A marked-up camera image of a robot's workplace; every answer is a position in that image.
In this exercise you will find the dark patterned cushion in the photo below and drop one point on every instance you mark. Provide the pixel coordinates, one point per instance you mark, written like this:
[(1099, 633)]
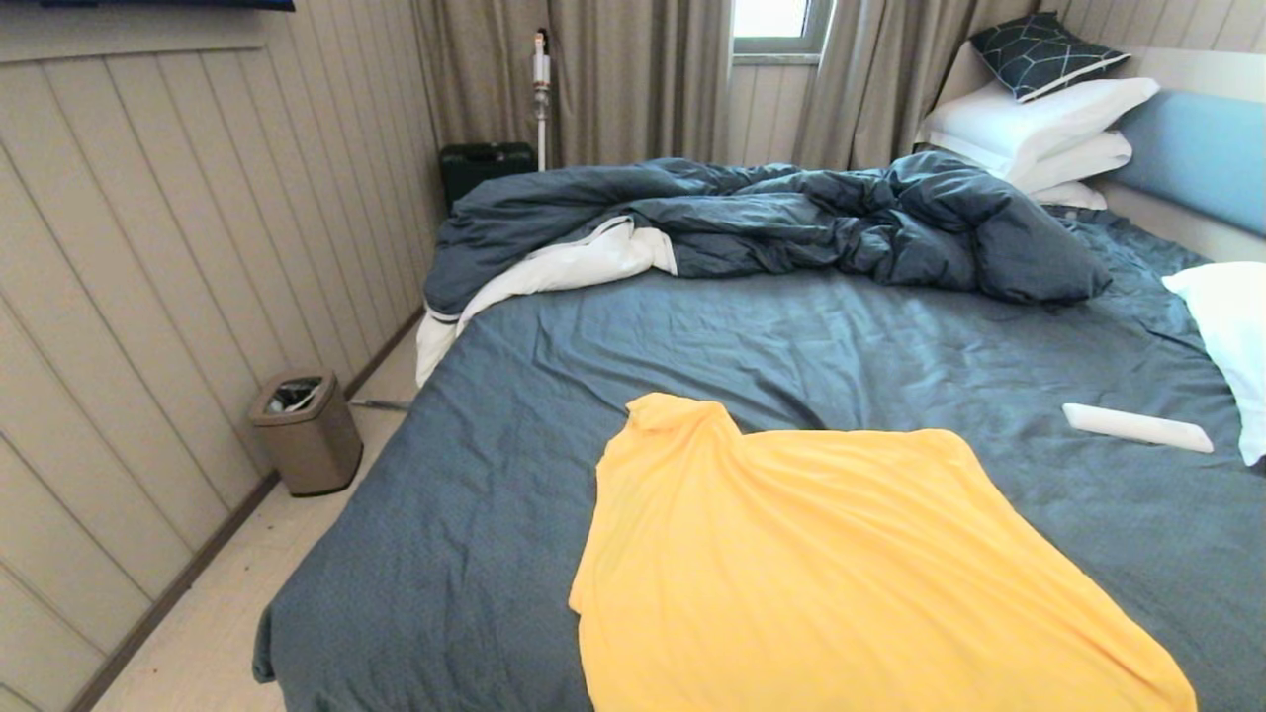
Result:
[(1046, 53)]

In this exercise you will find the bronze trash bin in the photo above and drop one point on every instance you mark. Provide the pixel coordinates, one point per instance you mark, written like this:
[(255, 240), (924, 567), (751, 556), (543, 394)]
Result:
[(309, 445)]

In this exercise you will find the white quilt with dark stripe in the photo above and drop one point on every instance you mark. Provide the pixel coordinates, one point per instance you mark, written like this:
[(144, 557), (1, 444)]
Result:
[(564, 267)]

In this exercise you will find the grey metal bar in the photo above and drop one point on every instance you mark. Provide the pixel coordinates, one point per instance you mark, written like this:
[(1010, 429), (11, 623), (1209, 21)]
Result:
[(381, 405)]

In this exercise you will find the flat white remote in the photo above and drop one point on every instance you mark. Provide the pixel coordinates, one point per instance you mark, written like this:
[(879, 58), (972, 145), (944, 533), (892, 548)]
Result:
[(1137, 427)]

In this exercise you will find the beige bed headboard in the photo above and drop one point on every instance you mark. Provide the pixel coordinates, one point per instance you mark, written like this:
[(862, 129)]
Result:
[(1207, 67)]

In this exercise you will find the black hard case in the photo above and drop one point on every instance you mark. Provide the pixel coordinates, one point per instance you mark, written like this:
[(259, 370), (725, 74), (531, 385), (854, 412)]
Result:
[(485, 168)]

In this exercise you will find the white pillow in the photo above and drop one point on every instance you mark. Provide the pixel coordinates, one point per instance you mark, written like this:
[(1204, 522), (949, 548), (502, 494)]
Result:
[(1029, 121), (1074, 196), (1080, 162), (1234, 326)]

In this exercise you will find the yellow t-shirt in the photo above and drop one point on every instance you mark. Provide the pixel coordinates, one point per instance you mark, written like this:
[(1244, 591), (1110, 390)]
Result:
[(841, 574)]

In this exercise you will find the dark blue duvet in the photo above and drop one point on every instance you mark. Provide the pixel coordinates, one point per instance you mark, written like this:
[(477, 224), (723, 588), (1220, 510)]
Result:
[(791, 213)]

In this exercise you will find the white stick vacuum cleaner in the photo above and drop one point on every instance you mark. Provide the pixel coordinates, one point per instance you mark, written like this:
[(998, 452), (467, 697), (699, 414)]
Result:
[(540, 71)]

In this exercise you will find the grey-beige curtain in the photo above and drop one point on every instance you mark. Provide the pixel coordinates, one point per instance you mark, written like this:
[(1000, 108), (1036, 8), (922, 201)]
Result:
[(633, 79), (880, 79)]

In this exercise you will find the window with grey frame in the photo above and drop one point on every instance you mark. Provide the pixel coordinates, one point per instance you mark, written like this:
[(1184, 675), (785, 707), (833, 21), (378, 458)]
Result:
[(776, 20)]

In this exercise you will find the blue headboard cushion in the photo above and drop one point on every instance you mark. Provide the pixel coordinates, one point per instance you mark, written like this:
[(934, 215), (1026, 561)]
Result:
[(1199, 156)]

